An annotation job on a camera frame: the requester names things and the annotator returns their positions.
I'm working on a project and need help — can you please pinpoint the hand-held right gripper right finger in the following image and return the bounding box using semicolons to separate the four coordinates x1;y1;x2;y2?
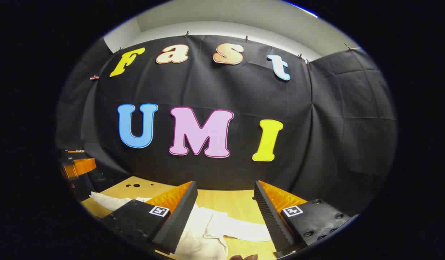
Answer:
254;181;353;257

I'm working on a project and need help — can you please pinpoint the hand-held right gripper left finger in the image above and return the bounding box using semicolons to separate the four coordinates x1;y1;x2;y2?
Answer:
99;181;199;254

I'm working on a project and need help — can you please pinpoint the white sweatshirt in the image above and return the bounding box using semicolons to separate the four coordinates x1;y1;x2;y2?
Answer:
89;191;273;260

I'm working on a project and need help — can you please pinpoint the black backdrop cloth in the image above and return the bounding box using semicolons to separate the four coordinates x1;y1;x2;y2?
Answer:
56;34;398;217

